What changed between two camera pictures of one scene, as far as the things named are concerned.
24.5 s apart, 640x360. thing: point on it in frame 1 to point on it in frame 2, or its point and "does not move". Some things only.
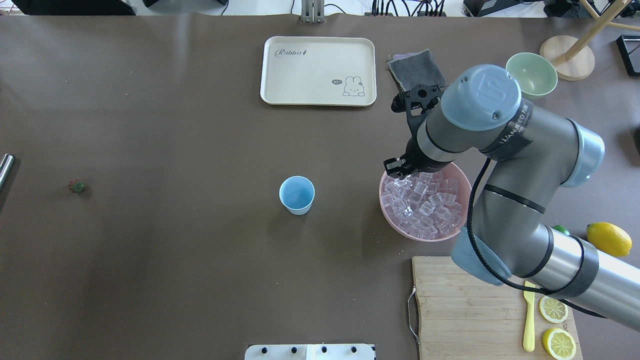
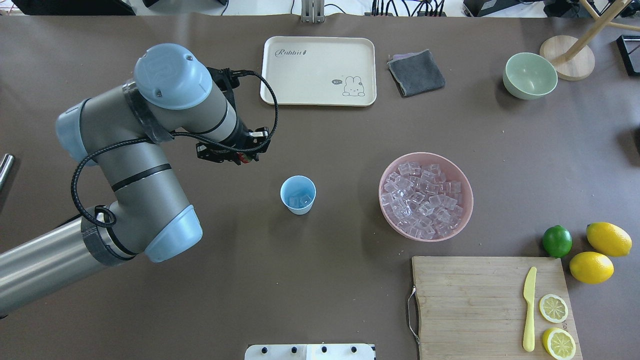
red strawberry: (76, 186) to (243, 157)
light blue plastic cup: (297, 193) does not move
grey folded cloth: (412, 69) does not move
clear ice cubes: (427, 205) does not move
